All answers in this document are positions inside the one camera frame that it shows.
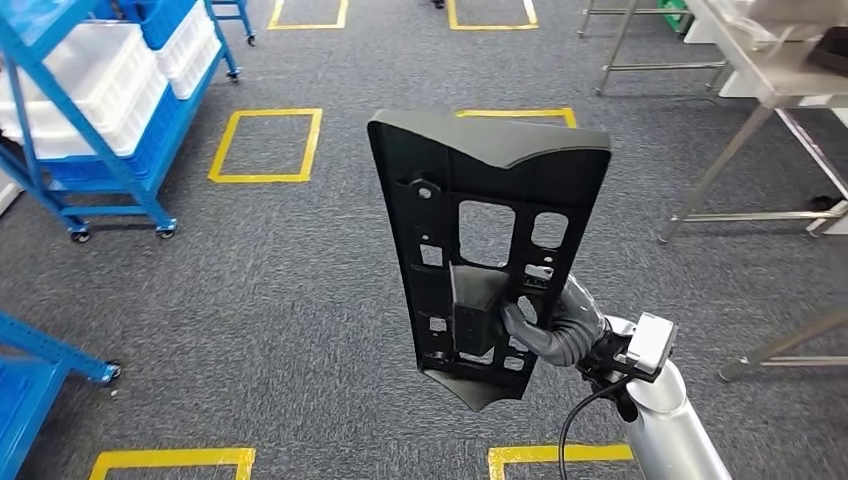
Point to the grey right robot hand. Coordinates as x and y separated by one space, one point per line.
582 301

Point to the black plastic car part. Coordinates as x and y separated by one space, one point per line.
424 159

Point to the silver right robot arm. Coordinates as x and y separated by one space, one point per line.
669 430

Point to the stainless steel table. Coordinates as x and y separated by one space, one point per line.
662 66
768 66
782 348

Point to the white cabinet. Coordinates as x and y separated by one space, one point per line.
742 86

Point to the green crate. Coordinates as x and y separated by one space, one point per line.
672 13

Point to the plain black case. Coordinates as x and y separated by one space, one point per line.
831 56

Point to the blue wheeled rack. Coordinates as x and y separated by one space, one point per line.
99 152
243 20
26 411

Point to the blue plastic bin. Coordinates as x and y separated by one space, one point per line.
152 146
159 23

